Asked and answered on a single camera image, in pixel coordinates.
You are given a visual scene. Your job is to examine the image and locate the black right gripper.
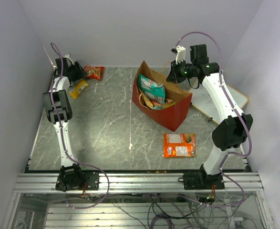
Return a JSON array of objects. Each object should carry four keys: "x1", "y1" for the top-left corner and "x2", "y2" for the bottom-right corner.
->
[{"x1": 166, "y1": 58, "x2": 196, "y2": 84}]

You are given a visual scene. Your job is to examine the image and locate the yellow snack bar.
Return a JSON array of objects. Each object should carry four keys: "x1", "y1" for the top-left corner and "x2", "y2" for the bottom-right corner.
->
[{"x1": 69, "y1": 79, "x2": 89, "y2": 99}]

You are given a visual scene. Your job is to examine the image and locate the small red snack packet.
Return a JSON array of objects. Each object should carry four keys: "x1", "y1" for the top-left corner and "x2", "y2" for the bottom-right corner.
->
[{"x1": 84, "y1": 65, "x2": 104, "y2": 81}]

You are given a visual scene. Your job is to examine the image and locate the teal snack packet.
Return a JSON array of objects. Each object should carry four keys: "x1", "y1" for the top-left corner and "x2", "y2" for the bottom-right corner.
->
[{"x1": 137, "y1": 74, "x2": 166, "y2": 104}]

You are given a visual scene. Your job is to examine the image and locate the colourful fruit candy bag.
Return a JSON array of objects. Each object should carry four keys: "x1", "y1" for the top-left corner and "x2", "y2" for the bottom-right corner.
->
[{"x1": 152, "y1": 99, "x2": 176, "y2": 110}]

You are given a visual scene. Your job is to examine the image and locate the red brown paper bag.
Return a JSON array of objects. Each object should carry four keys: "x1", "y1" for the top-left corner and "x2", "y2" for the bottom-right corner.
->
[{"x1": 132, "y1": 61, "x2": 192, "y2": 131}]

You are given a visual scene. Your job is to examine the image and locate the orange Kettle chips bag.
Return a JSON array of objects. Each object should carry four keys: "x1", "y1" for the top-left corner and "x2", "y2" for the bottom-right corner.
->
[{"x1": 137, "y1": 88, "x2": 154, "y2": 109}]

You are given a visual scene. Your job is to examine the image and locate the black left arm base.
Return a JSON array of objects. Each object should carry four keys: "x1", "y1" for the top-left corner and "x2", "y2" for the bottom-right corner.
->
[{"x1": 55, "y1": 163, "x2": 99, "y2": 192}]

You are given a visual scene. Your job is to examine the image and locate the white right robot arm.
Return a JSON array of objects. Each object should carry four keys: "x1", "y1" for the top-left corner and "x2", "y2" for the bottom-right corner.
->
[{"x1": 166, "y1": 44, "x2": 253, "y2": 189}]

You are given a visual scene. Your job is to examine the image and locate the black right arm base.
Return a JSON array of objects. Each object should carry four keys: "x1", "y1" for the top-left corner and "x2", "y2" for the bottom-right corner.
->
[{"x1": 178, "y1": 165, "x2": 225, "y2": 190}]

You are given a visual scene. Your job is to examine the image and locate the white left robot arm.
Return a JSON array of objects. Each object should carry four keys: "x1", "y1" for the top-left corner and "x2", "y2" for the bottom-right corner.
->
[{"x1": 42, "y1": 54, "x2": 85, "y2": 192}]

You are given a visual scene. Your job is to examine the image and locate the orange snack packet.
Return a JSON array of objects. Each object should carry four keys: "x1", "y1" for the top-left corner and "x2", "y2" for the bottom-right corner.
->
[{"x1": 163, "y1": 133, "x2": 196, "y2": 158}]

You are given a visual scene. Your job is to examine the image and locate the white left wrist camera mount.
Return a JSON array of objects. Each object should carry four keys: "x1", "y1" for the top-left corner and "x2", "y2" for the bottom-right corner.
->
[{"x1": 64, "y1": 53, "x2": 74, "y2": 64}]

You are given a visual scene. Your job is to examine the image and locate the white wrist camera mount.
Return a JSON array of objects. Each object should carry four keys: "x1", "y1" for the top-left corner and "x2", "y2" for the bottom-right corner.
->
[
  {"x1": 64, "y1": 53, "x2": 74, "y2": 64},
  {"x1": 171, "y1": 45, "x2": 186, "y2": 64}
]

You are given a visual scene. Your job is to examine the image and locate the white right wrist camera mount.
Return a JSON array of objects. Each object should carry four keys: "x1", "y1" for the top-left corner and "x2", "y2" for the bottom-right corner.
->
[{"x1": 171, "y1": 45, "x2": 186, "y2": 64}]

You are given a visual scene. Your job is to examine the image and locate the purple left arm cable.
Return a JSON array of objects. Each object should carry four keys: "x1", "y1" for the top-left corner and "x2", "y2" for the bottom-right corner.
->
[{"x1": 48, "y1": 42, "x2": 111, "y2": 210}]

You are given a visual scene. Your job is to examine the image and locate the loose cable bundle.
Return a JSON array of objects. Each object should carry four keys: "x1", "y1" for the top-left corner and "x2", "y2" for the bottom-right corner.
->
[{"x1": 65, "y1": 188, "x2": 248, "y2": 229}]

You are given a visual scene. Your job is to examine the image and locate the aluminium frame rails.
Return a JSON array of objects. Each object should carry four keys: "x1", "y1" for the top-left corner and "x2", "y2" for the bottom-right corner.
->
[{"x1": 12, "y1": 172, "x2": 275, "y2": 229}]

